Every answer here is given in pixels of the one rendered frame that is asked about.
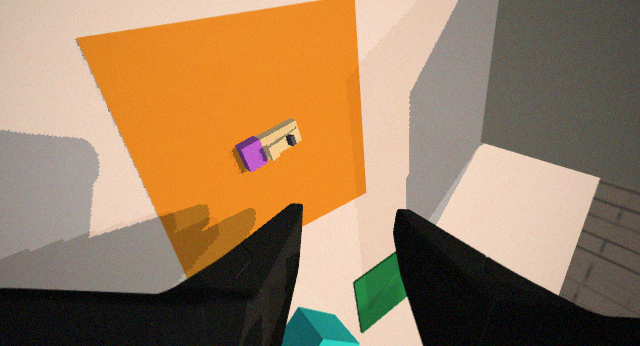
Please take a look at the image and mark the grey panel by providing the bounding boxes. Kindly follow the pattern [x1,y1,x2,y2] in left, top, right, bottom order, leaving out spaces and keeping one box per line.
[480,0,640,189]

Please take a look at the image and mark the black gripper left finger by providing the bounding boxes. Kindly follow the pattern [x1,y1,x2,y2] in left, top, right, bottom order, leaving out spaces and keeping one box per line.
[0,203,303,346]

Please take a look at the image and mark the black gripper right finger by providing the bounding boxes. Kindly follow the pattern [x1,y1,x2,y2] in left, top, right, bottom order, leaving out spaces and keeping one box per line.
[393,209,640,346]

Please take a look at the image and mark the teal cube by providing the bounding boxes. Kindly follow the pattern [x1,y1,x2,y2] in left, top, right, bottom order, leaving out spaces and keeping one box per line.
[282,306,360,346]

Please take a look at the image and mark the orange square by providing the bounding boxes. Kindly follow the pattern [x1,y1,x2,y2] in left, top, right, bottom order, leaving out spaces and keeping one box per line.
[76,0,366,278]

